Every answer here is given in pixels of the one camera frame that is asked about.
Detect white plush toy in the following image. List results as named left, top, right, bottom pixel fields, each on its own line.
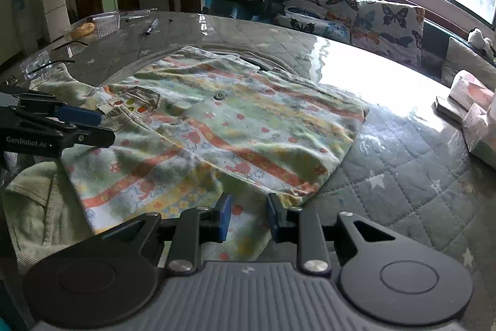
left=468, top=28, right=494, bottom=55

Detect grey white cushion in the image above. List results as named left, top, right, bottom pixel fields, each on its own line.
left=441, top=38, right=496, bottom=91

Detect bread roll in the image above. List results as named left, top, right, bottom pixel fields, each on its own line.
left=70, top=22, right=96, bottom=40

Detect grey quilted star table cover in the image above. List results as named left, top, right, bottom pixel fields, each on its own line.
left=1, top=12, right=495, bottom=330

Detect patterned children's fleece jacket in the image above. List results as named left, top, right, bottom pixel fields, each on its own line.
left=2, top=46, right=368, bottom=273

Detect clear plastic food tray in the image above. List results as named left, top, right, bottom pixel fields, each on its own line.
left=63, top=7, right=157, bottom=40

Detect black round table hotplate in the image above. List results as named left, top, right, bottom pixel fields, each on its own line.
left=236, top=53, right=278, bottom=71

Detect pink tissue box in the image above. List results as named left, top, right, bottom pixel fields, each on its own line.
left=435, top=70, right=495, bottom=167

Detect clear safety glasses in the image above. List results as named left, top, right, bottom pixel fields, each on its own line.
left=20, top=39, right=89, bottom=79

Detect butterfly print pillow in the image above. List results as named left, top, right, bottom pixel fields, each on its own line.
left=274, top=0, right=425, bottom=66

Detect white refrigerator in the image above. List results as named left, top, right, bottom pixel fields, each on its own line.
left=41, top=0, right=70, bottom=43

